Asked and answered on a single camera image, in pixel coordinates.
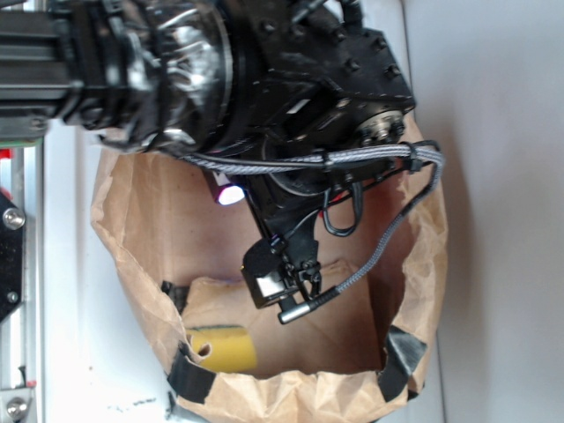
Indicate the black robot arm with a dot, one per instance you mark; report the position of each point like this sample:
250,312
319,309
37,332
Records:
277,95

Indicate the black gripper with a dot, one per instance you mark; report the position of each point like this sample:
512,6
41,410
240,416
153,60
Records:
286,205

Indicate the aluminium frame rail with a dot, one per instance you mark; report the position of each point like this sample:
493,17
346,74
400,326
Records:
22,356

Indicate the black mounting bracket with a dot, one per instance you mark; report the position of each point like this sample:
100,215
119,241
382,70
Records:
12,253

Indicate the yellow and green sponge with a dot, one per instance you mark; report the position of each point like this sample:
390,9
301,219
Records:
224,349

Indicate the brown paper bag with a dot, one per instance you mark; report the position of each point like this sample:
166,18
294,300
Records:
178,256

